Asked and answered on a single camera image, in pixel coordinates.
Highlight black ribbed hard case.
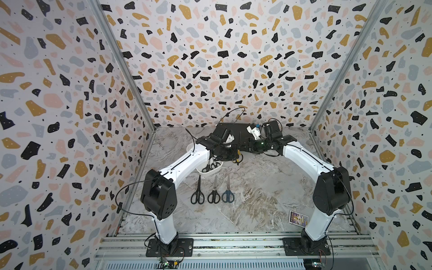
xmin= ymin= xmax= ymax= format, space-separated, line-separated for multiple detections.
xmin=213 ymin=123 xmax=255 ymax=149

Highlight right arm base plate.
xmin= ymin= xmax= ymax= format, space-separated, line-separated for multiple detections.
xmin=282 ymin=237 xmax=331 ymax=256

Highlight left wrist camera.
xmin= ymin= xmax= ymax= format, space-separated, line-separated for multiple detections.
xmin=224 ymin=134 xmax=235 ymax=145

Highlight white plastic storage box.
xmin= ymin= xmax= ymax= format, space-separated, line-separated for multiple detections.
xmin=181 ymin=144 xmax=223 ymax=176

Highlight black handled steel scissors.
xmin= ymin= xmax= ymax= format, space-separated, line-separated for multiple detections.
xmin=207 ymin=175 xmax=221 ymax=204

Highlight blue handled scissors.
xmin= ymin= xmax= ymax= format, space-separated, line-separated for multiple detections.
xmin=221 ymin=175 xmax=235 ymax=203

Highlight all black scissors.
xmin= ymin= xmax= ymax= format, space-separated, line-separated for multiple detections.
xmin=190 ymin=176 xmax=205 ymax=205

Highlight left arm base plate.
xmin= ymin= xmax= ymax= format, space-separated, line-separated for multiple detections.
xmin=146 ymin=237 xmax=194 ymax=258

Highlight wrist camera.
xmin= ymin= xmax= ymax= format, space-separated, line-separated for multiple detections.
xmin=224 ymin=134 xmax=235 ymax=145
xmin=246 ymin=118 xmax=283 ymax=140

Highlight large black handled scissors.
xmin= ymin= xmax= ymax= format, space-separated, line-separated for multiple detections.
xmin=201 ymin=161 xmax=220 ymax=173

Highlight yellow black scissors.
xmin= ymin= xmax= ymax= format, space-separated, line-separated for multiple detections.
xmin=235 ymin=150 xmax=244 ymax=165

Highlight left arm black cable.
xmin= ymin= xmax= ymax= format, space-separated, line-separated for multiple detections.
xmin=114 ymin=178 xmax=159 ymax=218

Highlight aluminium rail frame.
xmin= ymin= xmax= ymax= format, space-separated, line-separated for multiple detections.
xmin=94 ymin=232 xmax=385 ymax=270

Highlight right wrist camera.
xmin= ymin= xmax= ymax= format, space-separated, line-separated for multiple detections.
xmin=246 ymin=118 xmax=283 ymax=140

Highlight purple card box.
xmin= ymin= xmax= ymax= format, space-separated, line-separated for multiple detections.
xmin=289 ymin=210 xmax=309 ymax=228

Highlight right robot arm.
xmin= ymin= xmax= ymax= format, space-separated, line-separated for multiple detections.
xmin=238 ymin=135 xmax=351 ymax=241

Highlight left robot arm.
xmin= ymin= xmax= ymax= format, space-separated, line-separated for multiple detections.
xmin=141 ymin=131 xmax=239 ymax=245

